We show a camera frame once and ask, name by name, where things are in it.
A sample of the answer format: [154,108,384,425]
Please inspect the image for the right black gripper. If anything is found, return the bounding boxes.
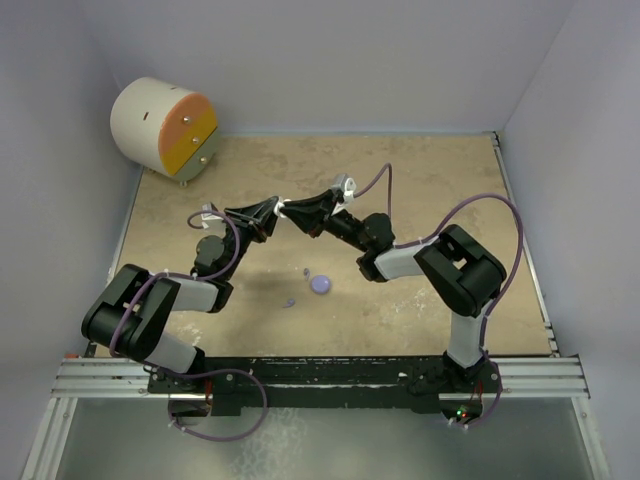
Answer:
[281,189,371,252]

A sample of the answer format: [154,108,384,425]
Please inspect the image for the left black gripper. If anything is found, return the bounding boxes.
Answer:
[220,197,281,280]

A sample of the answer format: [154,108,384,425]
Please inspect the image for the white earbud charging case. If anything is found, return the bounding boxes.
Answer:
[274,199,289,218]

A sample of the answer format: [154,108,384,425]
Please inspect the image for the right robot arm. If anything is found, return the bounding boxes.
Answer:
[275,190,513,391]

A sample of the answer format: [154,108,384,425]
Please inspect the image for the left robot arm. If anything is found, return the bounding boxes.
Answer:
[81,196,280,392]

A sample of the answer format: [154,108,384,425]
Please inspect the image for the purple earbud charging case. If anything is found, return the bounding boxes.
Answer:
[310,275,332,295]

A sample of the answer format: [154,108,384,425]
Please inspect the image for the round drawer cabinet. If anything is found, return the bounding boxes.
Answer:
[110,77,220,184]

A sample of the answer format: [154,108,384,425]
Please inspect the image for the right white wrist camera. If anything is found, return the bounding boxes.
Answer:
[331,173,357,204]

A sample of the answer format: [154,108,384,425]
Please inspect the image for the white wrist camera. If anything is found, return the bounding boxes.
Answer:
[331,173,357,204]
[200,203,224,229]

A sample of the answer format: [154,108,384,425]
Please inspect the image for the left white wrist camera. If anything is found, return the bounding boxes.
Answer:
[200,203,224,229]

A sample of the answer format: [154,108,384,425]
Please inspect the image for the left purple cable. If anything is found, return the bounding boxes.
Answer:
[108,209,271,442]

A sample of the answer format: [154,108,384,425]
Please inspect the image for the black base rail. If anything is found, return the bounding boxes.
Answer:
[148,355,502,416]

